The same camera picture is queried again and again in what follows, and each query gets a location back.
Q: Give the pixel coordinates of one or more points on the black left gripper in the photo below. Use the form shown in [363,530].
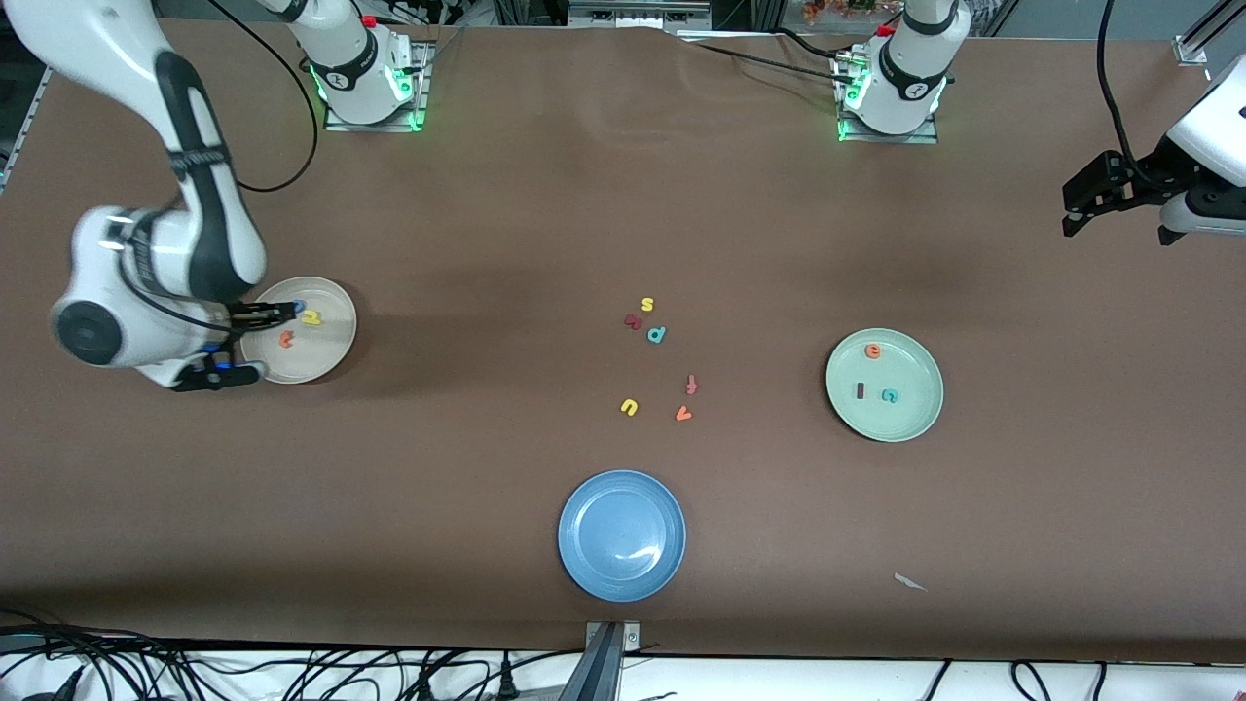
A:
[1121,184]

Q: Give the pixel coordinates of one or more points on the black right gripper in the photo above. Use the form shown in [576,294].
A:
[251,313]

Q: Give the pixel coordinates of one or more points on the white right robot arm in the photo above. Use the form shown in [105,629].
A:
[146,292]

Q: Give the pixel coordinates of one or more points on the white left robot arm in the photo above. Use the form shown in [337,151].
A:
[900,88]

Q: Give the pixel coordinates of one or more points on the beige brown plate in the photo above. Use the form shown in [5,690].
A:
[316,355]

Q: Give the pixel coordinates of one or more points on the pale green plate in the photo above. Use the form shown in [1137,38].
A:
[905,419]

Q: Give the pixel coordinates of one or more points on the orange artificial flowers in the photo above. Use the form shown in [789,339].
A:
[847,8]

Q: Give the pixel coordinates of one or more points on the black power plug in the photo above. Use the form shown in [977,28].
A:
[506,683]
[423,687]

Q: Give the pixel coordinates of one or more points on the blue plate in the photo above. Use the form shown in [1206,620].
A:
[621,535]

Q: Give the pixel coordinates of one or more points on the white paper scrap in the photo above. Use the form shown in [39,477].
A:
[908,581]

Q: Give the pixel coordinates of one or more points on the grey power strip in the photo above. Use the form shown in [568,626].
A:
[638,14]

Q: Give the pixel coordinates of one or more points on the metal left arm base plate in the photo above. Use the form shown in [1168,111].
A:
[920,138]

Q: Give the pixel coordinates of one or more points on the aluminium frame post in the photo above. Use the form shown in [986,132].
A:
[1195,44]

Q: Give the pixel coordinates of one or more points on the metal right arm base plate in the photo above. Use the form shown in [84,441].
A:
[336,125]

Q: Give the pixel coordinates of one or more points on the aluminium frame rail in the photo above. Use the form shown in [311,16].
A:
[24,127]

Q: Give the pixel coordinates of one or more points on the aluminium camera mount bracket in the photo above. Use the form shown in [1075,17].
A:
[604,672]

